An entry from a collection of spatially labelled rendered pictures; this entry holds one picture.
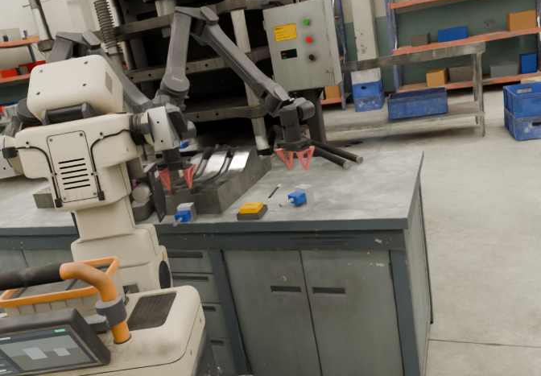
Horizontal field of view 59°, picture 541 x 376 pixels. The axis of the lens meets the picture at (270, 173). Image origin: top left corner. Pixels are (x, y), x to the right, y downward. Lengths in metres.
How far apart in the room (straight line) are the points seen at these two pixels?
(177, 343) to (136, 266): 0.42
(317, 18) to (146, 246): 1.36
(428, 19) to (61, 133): 7.22
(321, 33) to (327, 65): 0.15
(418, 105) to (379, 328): 3.83
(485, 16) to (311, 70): 5.98
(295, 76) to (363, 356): 1.30
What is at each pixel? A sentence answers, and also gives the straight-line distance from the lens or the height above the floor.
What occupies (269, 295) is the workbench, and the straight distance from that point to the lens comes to 1.74.
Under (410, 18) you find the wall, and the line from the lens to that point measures 8.14.
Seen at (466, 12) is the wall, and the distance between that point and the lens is 8.11.
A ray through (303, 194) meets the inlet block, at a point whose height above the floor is 0.84.
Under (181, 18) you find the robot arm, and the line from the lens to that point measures 1.66.
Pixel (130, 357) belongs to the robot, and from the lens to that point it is 1.07.
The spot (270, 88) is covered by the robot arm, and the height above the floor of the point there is 1.19.
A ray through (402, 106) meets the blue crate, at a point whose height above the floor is 0.38.
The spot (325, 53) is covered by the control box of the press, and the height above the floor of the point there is 1.23.
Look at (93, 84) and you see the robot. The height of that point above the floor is 1.31.
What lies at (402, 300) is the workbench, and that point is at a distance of 1.60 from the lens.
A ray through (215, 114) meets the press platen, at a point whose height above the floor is 1.02.
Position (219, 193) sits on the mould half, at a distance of 1.65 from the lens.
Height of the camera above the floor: 1.36
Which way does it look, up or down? 16 degrees down
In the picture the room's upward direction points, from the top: 11 degrees counter-clockwise
